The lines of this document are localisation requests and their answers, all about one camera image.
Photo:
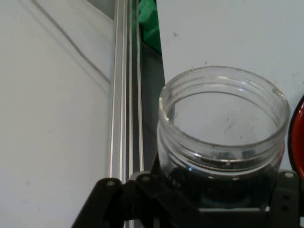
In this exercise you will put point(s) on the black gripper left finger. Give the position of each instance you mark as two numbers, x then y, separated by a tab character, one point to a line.
142	197

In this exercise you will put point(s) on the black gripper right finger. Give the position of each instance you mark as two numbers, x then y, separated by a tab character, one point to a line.
287	202

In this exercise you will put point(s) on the clear plastic jar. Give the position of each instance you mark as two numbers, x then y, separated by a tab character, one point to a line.
171	142

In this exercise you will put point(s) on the black seeds heap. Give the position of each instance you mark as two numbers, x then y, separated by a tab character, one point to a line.
213	187

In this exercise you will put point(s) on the red bowl with black rim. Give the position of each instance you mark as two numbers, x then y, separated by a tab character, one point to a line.
299	133

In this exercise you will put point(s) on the aluminium profile rail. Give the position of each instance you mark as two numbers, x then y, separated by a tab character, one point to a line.
124	95

